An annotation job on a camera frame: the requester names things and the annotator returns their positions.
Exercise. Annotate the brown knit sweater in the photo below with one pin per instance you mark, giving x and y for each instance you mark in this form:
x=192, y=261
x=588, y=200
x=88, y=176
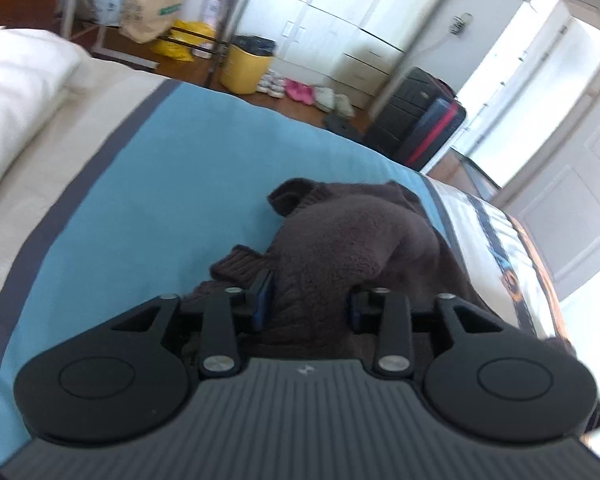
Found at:
x=340, y=240

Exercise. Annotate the white door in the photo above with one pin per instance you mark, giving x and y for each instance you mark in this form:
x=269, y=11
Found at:
x=570, y=185

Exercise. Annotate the blue grey-bordered bed blanket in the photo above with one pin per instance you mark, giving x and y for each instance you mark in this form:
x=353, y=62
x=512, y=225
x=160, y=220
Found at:
x=155, y=185

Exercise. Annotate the white wardrobe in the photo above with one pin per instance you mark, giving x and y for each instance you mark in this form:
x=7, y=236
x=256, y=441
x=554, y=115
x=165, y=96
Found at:
x=360, y=10

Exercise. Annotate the black and red suitcase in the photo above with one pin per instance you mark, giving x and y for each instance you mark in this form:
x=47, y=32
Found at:
x=415, y=115

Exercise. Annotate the metal clothes rack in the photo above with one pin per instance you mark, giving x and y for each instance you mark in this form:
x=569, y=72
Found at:
x=225, y=5

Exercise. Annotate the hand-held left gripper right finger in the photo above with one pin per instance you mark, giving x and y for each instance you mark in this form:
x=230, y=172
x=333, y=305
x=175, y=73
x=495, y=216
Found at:
x=355, y=312

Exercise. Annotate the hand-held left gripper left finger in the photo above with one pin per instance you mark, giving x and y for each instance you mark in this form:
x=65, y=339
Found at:
x=262, y=302

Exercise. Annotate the pink slippers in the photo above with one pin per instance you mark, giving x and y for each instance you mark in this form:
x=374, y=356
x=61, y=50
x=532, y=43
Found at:
x=299, y=91

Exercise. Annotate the white sneakers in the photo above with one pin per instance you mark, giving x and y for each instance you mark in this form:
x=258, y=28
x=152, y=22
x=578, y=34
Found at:
x=271, y=85

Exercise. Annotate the black floor mat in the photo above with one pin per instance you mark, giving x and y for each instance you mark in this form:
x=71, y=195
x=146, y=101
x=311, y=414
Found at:
x=344, y=126

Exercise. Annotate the brown paper bag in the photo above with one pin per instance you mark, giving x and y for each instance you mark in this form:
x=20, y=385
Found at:
x=150, y=5

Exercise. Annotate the yellow plastic bag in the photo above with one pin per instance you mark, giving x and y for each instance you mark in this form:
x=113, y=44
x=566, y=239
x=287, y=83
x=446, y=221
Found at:
x=180, y=42

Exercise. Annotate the yellow trash bin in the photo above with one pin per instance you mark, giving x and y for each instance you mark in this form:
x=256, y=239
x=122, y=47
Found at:
x=242, y=67

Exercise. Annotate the white plastic bag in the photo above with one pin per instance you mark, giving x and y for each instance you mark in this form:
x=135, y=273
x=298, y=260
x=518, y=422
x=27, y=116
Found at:
x=109, y=2

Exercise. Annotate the striped printed bed sheet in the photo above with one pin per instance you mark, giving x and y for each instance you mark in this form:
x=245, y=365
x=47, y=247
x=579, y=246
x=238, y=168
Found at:
x=500, y=250

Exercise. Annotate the white folded duvet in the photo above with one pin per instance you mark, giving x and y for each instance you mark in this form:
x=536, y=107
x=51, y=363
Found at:
x=20, y=65

